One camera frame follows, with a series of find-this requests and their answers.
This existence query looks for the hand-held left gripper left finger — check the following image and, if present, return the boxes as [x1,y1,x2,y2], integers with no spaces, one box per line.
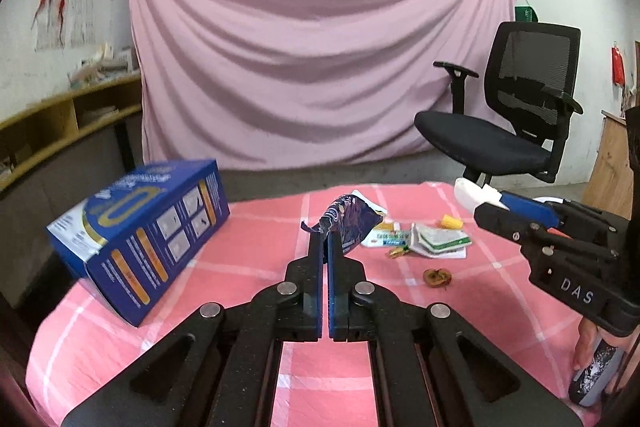
[60,229,326,427]

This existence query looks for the wooden shelf counter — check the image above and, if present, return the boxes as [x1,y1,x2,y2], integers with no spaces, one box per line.
[0,72,143,308]

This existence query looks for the wooden cabinet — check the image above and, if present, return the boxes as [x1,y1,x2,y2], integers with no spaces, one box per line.
[580,109,633,220]

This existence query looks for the dark blue snack wrapper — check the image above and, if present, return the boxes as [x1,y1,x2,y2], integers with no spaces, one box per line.
[300,193,388,258]

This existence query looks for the black office chair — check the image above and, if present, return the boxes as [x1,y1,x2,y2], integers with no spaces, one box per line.
[414,22,584,188]

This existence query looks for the small red hanging ornament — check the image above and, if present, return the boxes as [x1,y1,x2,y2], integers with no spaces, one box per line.
[611,46,627,85]

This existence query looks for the pink hanging sheet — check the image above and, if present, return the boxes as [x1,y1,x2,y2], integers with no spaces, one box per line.
[127,0,517,170]

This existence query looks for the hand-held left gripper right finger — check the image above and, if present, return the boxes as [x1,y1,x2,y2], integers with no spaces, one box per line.
[327,231,583,427]

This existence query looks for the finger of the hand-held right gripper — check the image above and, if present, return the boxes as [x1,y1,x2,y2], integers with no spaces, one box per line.
[473,203,556,249]
[500,190,563,228]

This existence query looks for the white wall calendar sheets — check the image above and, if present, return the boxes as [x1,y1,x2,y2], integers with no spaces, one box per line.
[35,0,96,52]

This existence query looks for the person's right hand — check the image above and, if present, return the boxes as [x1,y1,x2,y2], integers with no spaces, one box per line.
[572,319,601,370]

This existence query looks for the stack of books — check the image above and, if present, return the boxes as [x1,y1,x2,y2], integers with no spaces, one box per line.
[67,43,141,88]

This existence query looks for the brown fruit piece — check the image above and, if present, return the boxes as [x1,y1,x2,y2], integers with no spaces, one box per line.
[422,268,453,288]

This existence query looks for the blue cardboard box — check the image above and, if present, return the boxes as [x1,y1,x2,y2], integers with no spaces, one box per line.
[46,159,232,328]

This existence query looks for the white wrapper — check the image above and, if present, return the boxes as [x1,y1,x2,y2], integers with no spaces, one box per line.
[454,178,506,210]

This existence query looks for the white green sachet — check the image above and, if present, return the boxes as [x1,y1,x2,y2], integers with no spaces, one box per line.
[410,222,473,260]

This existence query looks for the pink checked tablecloth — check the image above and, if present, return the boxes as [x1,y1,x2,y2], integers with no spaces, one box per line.
[25,181,611,427]

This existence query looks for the green white packet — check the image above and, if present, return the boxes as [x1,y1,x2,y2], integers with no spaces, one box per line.
[361,221,413,250]

